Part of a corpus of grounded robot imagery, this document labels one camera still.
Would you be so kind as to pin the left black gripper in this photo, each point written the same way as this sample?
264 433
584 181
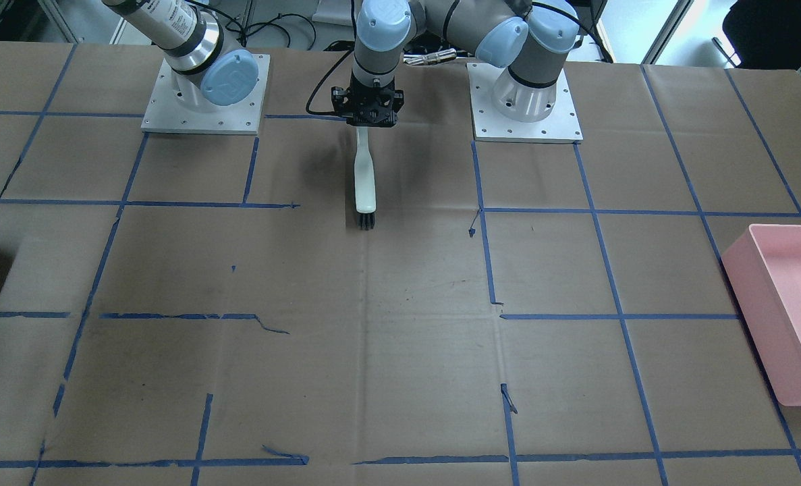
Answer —
339 99

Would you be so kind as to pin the pale green hand brush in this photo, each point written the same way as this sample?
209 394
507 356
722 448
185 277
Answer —
364 181

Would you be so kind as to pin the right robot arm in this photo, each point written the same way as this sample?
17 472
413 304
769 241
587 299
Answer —
196 46

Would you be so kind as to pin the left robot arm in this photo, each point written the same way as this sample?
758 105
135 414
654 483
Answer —
529 41

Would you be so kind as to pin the pink plastic bin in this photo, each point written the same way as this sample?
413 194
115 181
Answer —
764 268

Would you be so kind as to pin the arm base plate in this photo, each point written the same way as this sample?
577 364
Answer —
176 106
505 111

